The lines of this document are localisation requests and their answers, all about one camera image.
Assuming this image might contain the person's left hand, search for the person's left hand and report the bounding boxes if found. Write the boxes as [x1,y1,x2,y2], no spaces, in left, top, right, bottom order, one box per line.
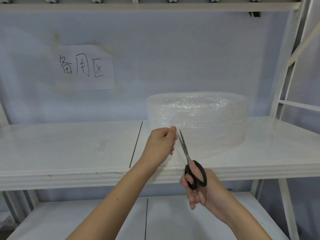
[146,126,179,170]

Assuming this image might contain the person's right hand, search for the person's right hand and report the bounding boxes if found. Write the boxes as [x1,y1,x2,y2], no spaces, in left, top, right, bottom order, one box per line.
[180,161,234,219]

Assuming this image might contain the black handled scissors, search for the black handled scissors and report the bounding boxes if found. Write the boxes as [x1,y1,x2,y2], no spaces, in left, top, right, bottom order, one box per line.
[177,129,208,190]

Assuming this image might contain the clear bubble wrap roll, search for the clear bubble wrap roll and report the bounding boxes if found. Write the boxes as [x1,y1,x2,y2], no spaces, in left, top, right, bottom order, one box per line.
[146,92,251,158]

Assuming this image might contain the person's right forearm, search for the person's right forearm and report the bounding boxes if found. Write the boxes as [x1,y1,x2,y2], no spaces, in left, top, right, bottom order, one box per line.
[207,197,273,240]

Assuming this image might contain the person's left forearm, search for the person's left forearm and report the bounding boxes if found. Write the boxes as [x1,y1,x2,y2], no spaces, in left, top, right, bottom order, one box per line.
[64,161,162,240]

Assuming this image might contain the clear plastic scrap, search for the clear plastic scrap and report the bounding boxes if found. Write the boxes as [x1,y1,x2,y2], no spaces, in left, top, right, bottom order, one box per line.
[94,138,110,155]

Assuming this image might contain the white handwritten paper sign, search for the white handwritten paper sign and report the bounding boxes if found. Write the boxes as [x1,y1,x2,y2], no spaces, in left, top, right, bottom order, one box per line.
[52,44,116,91]

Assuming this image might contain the white metal shelf rack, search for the white metal shelf rack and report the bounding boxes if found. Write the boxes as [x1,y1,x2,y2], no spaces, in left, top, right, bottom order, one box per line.
[0,0,320,240]

